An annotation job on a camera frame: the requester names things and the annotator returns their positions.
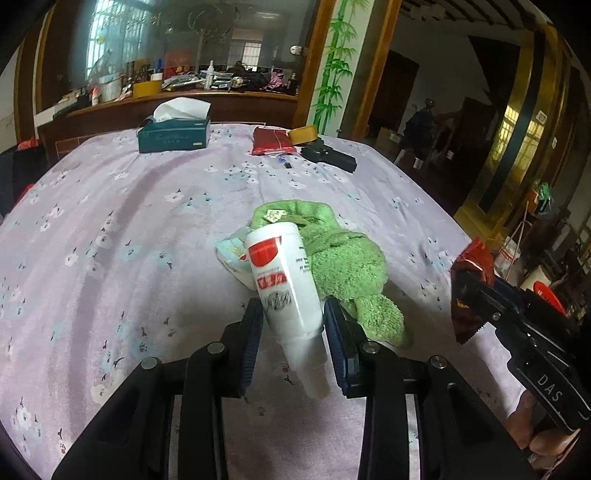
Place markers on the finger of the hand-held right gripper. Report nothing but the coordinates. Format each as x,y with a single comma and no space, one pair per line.
491,302

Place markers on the black pistol-shaped object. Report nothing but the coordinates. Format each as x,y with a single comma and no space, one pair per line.
330,156

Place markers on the white plastic bottle red label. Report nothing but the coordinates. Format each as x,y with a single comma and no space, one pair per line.
286,286

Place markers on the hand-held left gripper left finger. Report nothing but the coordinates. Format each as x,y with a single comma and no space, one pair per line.
251,344

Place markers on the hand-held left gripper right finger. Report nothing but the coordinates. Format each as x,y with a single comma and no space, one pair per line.
337,346

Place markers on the person's right hand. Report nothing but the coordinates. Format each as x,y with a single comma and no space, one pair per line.
526,422

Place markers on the green tissue box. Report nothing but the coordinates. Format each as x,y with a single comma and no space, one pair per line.
173,134

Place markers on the white plastic bucket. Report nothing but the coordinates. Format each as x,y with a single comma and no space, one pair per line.
508,254

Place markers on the wooden counter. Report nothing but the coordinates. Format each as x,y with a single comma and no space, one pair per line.
231,108

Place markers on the golden framed doorway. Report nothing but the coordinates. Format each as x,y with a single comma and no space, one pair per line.
517,138

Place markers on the wooden framed glass partition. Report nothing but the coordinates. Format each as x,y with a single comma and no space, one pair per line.
194,32

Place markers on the brown cardboard box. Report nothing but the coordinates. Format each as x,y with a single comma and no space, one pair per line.
387,138

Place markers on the green fluffy towel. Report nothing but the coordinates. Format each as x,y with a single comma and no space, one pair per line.
341,267

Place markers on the dark blue bag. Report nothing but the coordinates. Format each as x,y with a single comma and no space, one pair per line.
18,173

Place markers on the brown red snack wrapper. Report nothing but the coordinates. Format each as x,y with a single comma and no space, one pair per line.
467,300

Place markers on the small paper tag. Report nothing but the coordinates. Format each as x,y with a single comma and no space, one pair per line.
273,215

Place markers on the white round container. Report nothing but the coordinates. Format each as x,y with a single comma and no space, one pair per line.
108,90

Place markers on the dark wooden door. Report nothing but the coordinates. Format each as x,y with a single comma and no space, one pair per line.
392,92

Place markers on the red flat packet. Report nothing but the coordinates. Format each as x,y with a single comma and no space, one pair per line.
270,141

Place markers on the light blue crumpled packet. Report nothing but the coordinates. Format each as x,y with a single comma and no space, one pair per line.
231,254

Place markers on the purple floral tablecloth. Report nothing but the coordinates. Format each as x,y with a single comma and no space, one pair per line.
115,230

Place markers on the bamboo painted pillar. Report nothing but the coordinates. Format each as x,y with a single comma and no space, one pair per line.
334,69

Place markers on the white spray bottle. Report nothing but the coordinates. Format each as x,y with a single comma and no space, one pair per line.
210,74

